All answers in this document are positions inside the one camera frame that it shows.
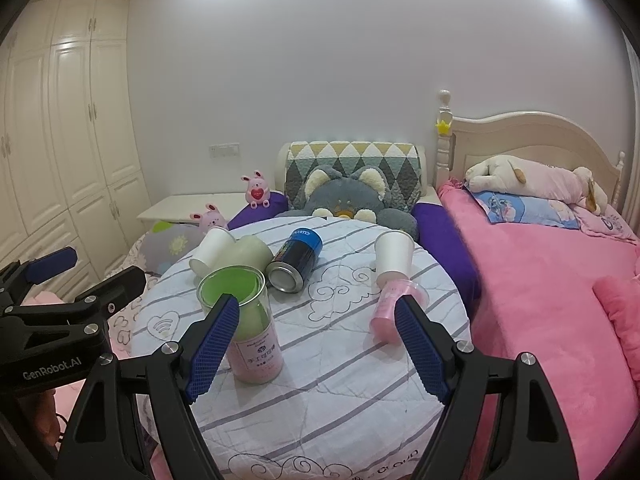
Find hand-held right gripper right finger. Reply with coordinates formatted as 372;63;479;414
394;295;593;480

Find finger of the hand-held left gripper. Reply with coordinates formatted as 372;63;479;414
0;246;79;312
70;265;148;327

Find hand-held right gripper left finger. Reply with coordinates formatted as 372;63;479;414
50;294;240;480

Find pink plastic cup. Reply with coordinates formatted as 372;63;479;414
370;280;430;346

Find clear cup with green lining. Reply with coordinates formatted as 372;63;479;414
196;266;285;386

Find white paper cup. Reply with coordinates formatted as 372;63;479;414
189;227;236;276
375;230;415;288

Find pale cream cup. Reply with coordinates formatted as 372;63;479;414
210;235;275;281

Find pink printed bed sheet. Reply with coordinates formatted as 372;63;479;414
107;270;151;361

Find grey pillow with sun print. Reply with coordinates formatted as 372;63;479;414
135;220;211;276

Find white nightstand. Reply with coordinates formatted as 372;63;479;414
137;192;251;226

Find dark can with blue band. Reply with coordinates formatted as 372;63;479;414
266;227;322;293

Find pink fleece blanket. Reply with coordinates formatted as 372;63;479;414
435;180;640;480

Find cream wardrobe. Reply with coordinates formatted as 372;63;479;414
0;0;151;281

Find pink bunny toy with heart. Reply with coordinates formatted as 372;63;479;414
241;170;272;209

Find grey cat plush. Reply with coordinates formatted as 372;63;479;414
275;165;421;241

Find blue printed pillow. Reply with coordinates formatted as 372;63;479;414
467;187;583;231

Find pink cushion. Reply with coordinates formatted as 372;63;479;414
592;275;640;356

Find white and pink plush dog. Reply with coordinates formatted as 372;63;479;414
464;156;608;213

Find diamond patterned quilted cover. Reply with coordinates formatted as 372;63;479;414
285;141;423;208

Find pink printed pillow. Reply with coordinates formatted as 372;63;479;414
575;205;640;246

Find cream wooden bed headboard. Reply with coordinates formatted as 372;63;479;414
434;89;628;221

